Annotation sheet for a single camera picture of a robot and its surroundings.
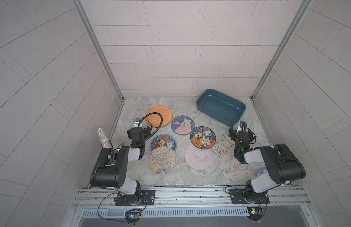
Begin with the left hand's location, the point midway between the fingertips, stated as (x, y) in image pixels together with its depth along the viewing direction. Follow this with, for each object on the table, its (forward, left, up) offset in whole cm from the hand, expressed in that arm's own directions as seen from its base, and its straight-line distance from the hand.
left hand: (142, 124), depth 94 cm
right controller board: (-47, -63, -5) cm, 79 cm away
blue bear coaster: (-9, -15, -5) cm, 18 cm away
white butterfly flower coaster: (-27, -57, -5) cm, 63 cm away
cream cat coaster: (-11, -55, -5) cm, 56 cm away
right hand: (-1, -65, +1) cm, 65 cm away
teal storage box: (+19, -57, -3) cm, 60 cm away
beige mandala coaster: (-22, -15, -5) cm, 27 cm away
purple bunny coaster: (+3, -27, -4) cm, 28 cm away
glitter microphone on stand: (-19, +12, +16) cm, 28 cm away
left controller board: (-48, -4, -2) cm, 49 cm away
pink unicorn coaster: (-21, -36, -5) cm, 42 cm away
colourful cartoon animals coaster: (-7, -41, -5) cm, 42 cm away
